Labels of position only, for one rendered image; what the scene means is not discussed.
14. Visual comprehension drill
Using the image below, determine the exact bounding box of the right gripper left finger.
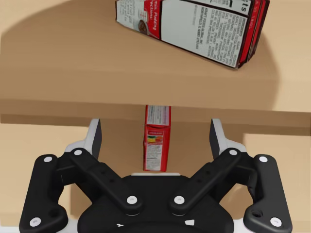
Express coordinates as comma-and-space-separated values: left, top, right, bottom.
18, 118, 144, 233

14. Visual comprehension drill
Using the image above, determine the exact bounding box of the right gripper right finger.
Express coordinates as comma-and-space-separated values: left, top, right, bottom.
169, 118, 294, 232

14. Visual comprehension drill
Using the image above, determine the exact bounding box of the pale wooden shelf unit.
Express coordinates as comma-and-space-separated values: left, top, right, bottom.
0, 0, 311, 233

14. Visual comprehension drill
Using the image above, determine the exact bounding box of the red and white carton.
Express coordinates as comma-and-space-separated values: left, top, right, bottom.
115, 0, 271, 71

